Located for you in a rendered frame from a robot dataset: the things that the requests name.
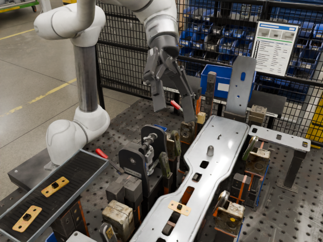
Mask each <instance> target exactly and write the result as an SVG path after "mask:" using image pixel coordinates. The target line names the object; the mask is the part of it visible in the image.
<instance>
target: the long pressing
mask: <svg viewBox="0 0 323 242"><path fill-rule="evenodd" d="M212 126H213V127H212ZM249 130H250V127H249V125H247V124H245V123H242V122H239V121H234V120H231V119H227V118H223V117H220V116H216V115H211V116H210V117H209V118H208V120H207V121H206V123H205V124H204V126H203V127H202V129H201V130H200V132H199V133H198V135H197V136H196V138H195V139H194V141H193V142H192V144H191V145H190V147H189V148H188V150H187V151H186V152H185V154H184V156H183V161H184V163H185V165H186V167H187V169H188V174H187V175H186V177H185V178H184V180H183V182H182V183H181V185H180V186H179V188H178V190H177V191H176V192H174V193H170V194H165V195H162V196H160V197H159V198H158V199H157V200H156V202H155V203H154V205H153V206H152V208H151V209H150V211H149V212H148V214H147V215H146V217H145V218H144V220H143V221H142V223H141V224H140V226H139V227H138V229H137V230H136V232H135V233H134V235H133V236H132V238H131V240H130V241H129V242H156V241H157V239H158V238H162V239H164V240H165V241H166V242H176V240H178V242H193V241H194V239H195V237H196V235H197V233H198V230H199V229H200V226H201V224H202V222H203V220H204V218H205V215H206V213H207V211H208V209H209V207H210V204H211V202H212V200H213V198H214V195H215V193H216V191H217V189H218V187H219V185H220V183H221V182H222V181H224V180H225V179H227V178H228V177H229V176H230V175H231V173H232V171H233V168H234V166H235V164H236V161H237V159H238V156H239V154H240V152H241V149H242V147H243V145H244V142H245V140H246V138H247V135H248V132H249ZM220 134H221V136H219V135H220ZM218 136H219V137H220V138H219V140H218V139H217V138H218ZM210 145H212V146H213V147H214V153H213V156H208V155H207V148H208V146H210ZM202 161H207V162H208V165H207V167H206V168H205V169H203V168H201V167H200V165H201V163H202ZM216 162H218V163H216ZM195 173H199V174H201V175H202V176H201V178H200V181H199V182H194V181H192V179H193V177H194V175H195ZM210 174H212V175H210ZM189 186H190V187H193V188H194V189H195V190H194V192H193V193H192V195H191V197H190V199H189V201H188V203H187V204H186V206H188V207H190V208H191V212H190V214H189V215H188V216H185V215H183V214H180V217H179V219H178V221H177V223H176V225H175V226H174V228H173V230H172V232H171V234H170V235H169V236H165V235H163V234H162V231H163V229H164V227H165V225H166V224H167V222H168V220H169V218H170V217H171V215H172V213H173V212H175V211H174V210H172V209H169V208H168V205H169V203H170V202H171V201H172V200H174V201H176V202H178V203H179V201H180V199H181V198H182V196H183V194H184V192H185V191H186V189H187V187H189ZM152 228H154V230H152Z"/></svg>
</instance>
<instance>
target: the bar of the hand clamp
mask: <svg viewBox="0 0 323 242"><path fill-rule="evenodd" d="M195 99H196V100H198V99H199V94H196V95H195V97H194V98H192V103H193V108H194V113H195V118H196V107H195ZM194 123H197V118H196V120H195V122H194Z"/></svg>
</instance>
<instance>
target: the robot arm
mask: <svg viewBox="0 0 323 242"><path fill-rule="evenodd" d="M99 1H101V2H103V3H106V4H112V5H117V6H120V7H123V6H125V7H127V8H128V9H129V10H131V11H132V12H133V13H134V14H135V15H136V17H137V18H138V19H139V21H140V22H141V23H142V24H143V25H144V26H145V32H146V36H147V43H148V46H149V47H150V48H151V49H150V50H149V51H148V59H147V63H146V66H145V69H144V73H143V78H144V79H148V80H147V81H146V84H147V85H150V87H151V93H152V100H153V106H154V112H159V111H161V110H163V109H166V102H165V96H164V89H163V84H162V81H161V80H159V79H160V77H161V76H162V74H163V73H165V74H167V75H168V76H169V78H170V80H173V82H174V84H175V86H176V88H177V89H178V91H179V93H180V95H181V97H182V99H181V104H182V109H183V115H184V120H185V123H189V122H192V121H195V120H196V118H195V113H194V108H193V103H192V98H194V97H195V95H194V93H193V91H192V88H191V86H190V83H189V81H188V78H187V76H186V73H185V70H184V67H183V65H180V66H178V63H177V61H176V59H177V57H178V55H179V52H180V51H179V46H178V42H179V39H180V37H179V33H178V26H177V22H176V19H177V9H176V3H175V0H99ZM105 23H106V17H105V13H104V11H103V10H102V9H101V8H100V7H98V6H96V0H77V3H73V4H68V5H65V6H62V7H58V8H55V9H53V10H50V11H48V12H45V13H42V14H40V15H39V16H38V17H37V18H36V19H35V21H34V29H35V31H36V33H37V34H38V35H39V36H40V37H42V38H44V39H46V40H59V39H70V41H71V43H72V44H73V47H74V56H75V70H76V79H77V89H78V99H79V106H78V107H77V108H76V110H75V116H74V120H73V121H69V120H57V121H54V122H53V123H52V124H50V125H49V127H48V129H47V133H46V144H47V149H48V153H49V156H50V158H51V162H49V163H48V164H47V165H45V166H44V170H49V171H51V172H50V174H51V173H52V172H53V171H54V170H55V169H56V168H58V167H59V166H60V165H61V164H62V163H63V162H64V161H66V160H67V159H68V158H69V157H70V156H71V155H73V154H74V153H75V152H76V151H77V150H79V149H82V148H83V147H84V146H85V145H86V144H88V143H90V142H91V141H93V140H95V139H96V138H98V137H99V136H101V135H102V134H103V133H104V132H105V131H106V130H107V129H108V127H109V125H110V117H109V115H108V113H107V112H106V111H105V110H104V109H102V107H101V106H100V105H98V96H97V77H96V57H95V44H96V43H97V41H98V38H99V35H100V32H101V30H102V29H103V28H104V26H105ZM174 74H176V75H174ZM172 75H174V76H172Z"/></svg>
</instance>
